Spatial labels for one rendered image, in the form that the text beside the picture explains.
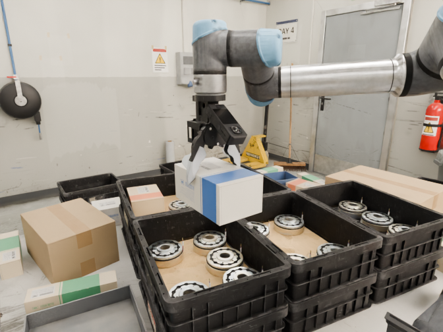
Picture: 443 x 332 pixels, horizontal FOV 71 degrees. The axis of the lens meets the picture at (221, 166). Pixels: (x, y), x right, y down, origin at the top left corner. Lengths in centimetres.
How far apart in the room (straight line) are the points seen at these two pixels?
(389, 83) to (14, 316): 114
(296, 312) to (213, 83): 59
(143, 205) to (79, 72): 289
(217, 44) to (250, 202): 34
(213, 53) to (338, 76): 29
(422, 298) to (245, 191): 71
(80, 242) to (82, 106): 293
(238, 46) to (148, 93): 353
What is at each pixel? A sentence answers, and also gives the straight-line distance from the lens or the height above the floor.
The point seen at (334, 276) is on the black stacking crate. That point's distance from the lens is 90.
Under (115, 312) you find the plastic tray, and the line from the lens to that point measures 102.
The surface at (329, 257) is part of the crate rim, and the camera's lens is 83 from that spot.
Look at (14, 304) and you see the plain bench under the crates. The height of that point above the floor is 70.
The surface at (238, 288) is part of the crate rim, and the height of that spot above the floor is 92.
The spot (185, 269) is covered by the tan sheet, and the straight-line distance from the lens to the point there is 92.
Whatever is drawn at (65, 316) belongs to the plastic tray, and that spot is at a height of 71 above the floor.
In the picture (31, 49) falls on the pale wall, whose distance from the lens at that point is 388.
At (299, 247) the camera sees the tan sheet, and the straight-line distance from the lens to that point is 104.
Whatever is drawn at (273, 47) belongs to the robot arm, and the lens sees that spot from 67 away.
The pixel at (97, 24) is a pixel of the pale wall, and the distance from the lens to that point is 403.
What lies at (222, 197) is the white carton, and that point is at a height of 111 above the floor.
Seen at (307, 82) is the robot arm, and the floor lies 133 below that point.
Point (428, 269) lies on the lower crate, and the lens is 122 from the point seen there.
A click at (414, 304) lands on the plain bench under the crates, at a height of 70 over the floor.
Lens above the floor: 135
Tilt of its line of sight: 16 degrees down
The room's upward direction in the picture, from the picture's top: straight up
